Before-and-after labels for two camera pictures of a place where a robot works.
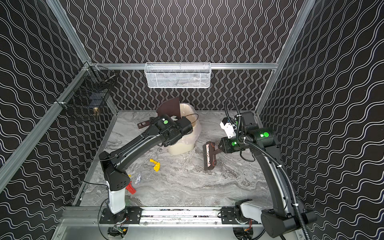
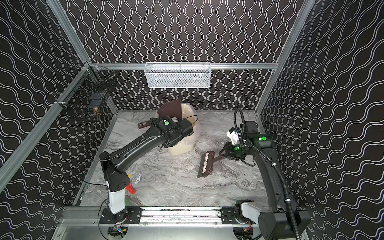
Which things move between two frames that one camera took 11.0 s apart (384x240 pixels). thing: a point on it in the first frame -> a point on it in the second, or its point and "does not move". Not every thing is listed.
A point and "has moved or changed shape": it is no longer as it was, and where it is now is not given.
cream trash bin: (185, 144) does not move
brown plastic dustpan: (170, 108) does not move
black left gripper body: (184, 126) does not move
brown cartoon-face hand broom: (209, 153) has moved or changed shape
